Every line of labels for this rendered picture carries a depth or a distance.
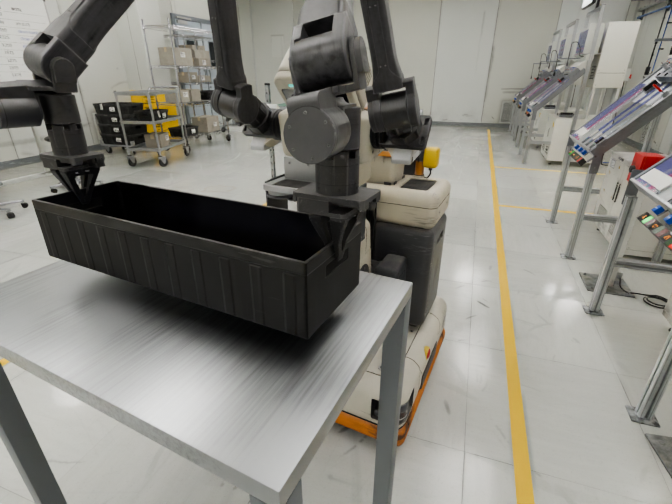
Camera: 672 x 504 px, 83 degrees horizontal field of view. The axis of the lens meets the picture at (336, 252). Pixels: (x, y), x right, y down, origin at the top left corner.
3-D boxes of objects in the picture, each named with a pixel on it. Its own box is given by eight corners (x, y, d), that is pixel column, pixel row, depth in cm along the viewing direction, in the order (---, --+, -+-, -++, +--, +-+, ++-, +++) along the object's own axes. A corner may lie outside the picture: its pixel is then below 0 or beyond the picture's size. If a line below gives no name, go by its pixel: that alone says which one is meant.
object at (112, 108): (101, 153, 613) (89, 103, 581) (123, 148, 652) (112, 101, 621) (135, 155, 596) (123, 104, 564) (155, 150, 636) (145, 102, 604)
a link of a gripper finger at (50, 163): (76, 210, 73) (62, 160, 69) (53, 204, 76) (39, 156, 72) (109, 201, 79) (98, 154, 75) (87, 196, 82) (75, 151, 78)
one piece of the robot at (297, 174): (292, 219, 123) (288, 151, 113) (372, 234, 111) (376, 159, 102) (262, 237, 110) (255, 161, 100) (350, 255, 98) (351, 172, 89)
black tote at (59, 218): (359, 284, 65) (361, 221, 60) (308, 340, 50) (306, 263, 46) (128, 228, 87) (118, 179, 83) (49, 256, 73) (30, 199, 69)
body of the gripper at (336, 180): (362, 216, 47) (364, 154, 44) (291, 205, 51) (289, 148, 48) (381, 202, 52) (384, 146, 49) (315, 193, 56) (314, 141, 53)
